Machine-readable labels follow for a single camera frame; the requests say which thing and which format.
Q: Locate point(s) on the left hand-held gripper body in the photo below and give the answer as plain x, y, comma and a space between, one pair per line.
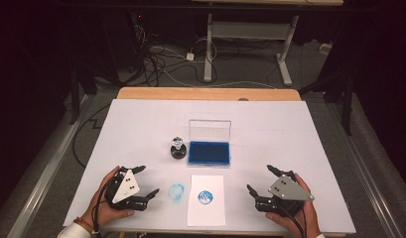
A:
126, 188

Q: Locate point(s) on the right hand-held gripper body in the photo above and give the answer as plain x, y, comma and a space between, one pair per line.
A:
286, 191

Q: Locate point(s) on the black round stamp cap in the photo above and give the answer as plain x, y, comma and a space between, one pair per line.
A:
178, 153

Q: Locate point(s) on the white paper sheet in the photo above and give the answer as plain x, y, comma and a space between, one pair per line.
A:
213, 214

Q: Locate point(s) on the blue ink pad clear case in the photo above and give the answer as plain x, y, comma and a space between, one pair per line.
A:
208, 153

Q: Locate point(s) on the person's left hand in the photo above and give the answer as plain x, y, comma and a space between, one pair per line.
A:
101, 211

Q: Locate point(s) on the person's right hand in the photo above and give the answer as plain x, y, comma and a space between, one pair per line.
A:
304, 224

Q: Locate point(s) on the large white table cover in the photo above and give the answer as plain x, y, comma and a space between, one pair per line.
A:
141, 132

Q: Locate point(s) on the wooden table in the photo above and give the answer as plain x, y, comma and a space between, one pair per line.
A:
207, 93

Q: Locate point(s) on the white power adapter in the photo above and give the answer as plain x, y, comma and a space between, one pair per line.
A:
190, 57

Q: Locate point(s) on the small white floor box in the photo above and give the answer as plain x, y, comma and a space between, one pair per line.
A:
325, 48

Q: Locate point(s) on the grey metal floor rail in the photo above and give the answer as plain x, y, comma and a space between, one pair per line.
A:
362, 165
41, 185

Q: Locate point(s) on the white metal frame desk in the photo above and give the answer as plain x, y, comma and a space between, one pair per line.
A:
250, 30

